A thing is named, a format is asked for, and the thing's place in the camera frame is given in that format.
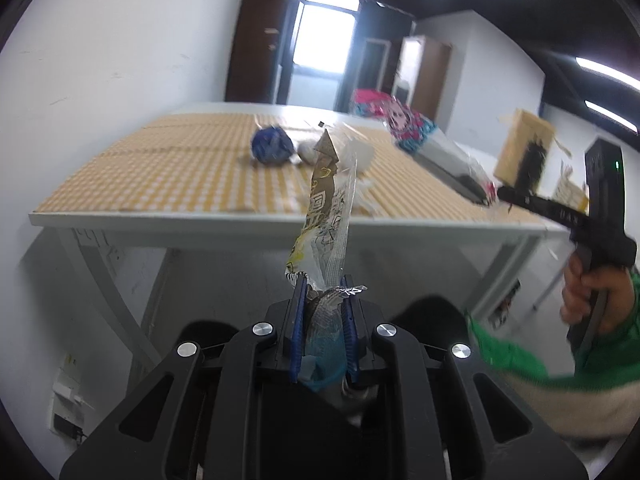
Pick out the person's right hand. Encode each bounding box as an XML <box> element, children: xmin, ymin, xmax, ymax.
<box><xmin>560</xmin><ymin>251</ymin><xmax>637</xmax><ymax>337</ymax></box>

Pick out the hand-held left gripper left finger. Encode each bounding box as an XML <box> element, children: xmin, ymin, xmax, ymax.
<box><xmin>59</xmin><ymin>274</ymin><xmax>308</xmax><ymax>480</ymax></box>

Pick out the wooden cabinet with glass door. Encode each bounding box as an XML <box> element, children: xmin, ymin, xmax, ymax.
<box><xmin>392</xmin><ymin>35</ymin><xmax>453</xmax><ymax>131</ymax></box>

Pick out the white plastic container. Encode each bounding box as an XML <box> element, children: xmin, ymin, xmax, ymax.
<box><xmin>341</xmin><ymin>139</ymin><xmax>377</xmax><ymax>175</ymax></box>

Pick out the balcony glass door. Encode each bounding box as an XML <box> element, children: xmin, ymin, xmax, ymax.
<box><xmin>280</xmin><ymin>0</ymin><xmax>361</xmax><ymax>111</ymax></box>

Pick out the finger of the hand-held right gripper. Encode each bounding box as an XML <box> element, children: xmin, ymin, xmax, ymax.
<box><xmin>496</xmin><ymin>185</ymin><xmax>556</xmax><ymax>217</ymax></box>

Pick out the pink plastic snack bag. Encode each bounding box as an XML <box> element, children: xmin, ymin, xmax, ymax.
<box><xmin>350</xmin><ymin>87</ymin><xmax>501</xmax><ymax>208</ymax></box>

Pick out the beige desk organizer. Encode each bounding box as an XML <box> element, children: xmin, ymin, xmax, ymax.
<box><xmin>550</xmin><ymin>160</ymin><xmax>591</xmax><ymax>216</ymax></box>

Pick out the brown wooden cabinet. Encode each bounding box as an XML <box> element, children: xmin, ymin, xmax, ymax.
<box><xmin>224</xmin><ymin>0</ymin><xmax>296</xmax><ymax>106</ymax></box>

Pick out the dark blue curtain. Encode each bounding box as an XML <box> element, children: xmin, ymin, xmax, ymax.
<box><xmin>332</xmin><ymin>2</ymin><xmax>416</xmax><ymax>113</ymax></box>

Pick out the blue plastic mesh basket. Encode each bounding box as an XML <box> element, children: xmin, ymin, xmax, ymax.
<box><xmin>299</xmin><ymin>350</ymin><xmax>351</xmax><ymax>395</ymax></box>

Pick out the ceiling light strip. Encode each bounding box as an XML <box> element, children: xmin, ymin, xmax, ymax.
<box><xmin>585</xmin><ymin>100</ymin><xmax>640</xmax><ymax>133</ymax></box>
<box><xmin>575</xmin><ymin>56</ymin><xmax>640</xmax><ymax>86</ymax></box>

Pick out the cardboard box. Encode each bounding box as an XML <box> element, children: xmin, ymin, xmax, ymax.
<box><xmin>494</xmin><ymin>107</ymin><xmax>558</xmax><ymax>196</ymax></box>

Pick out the yellow brown snack wrapper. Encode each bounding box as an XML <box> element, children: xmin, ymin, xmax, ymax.
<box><xmin>284</xmin><ymin>127</ymin><xmax>369</xmax><ymax>393</ymax></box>

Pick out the person's right forearm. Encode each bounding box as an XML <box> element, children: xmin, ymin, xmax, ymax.
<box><xmin>464</xmin><ymin>267</ymin><xmax>640</xmax><ymax>443</ymax></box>

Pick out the white framed glass cabinet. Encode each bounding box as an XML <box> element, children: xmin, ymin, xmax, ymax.
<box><xmin>356</xmin><ymin>37</ymin><xmax>393</xmax><ymax>93</ymax></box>

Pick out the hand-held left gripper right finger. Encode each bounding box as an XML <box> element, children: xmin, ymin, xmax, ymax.
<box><xmin>340</xmin><ymin>274</ymin><xmax>587</xmax><ymax>480</ymax></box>

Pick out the black wall box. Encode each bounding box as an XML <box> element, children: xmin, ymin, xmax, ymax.
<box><xmin>51</xmin><ymin>412</ymin><xmax>85</xmax><ymax>442</ymax></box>

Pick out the yellow checkered tablecloth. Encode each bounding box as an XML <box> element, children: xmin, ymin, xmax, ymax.
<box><xmin>37</xmin><ymin>112</ymin><xmax>548</xmax><ymax>226</ymax></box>

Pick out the blue wrapper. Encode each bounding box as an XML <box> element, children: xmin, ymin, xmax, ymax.
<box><xmin>250</xmin><ymin>125</ymin><xmax>296</xmax><ymax>167</ymax></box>

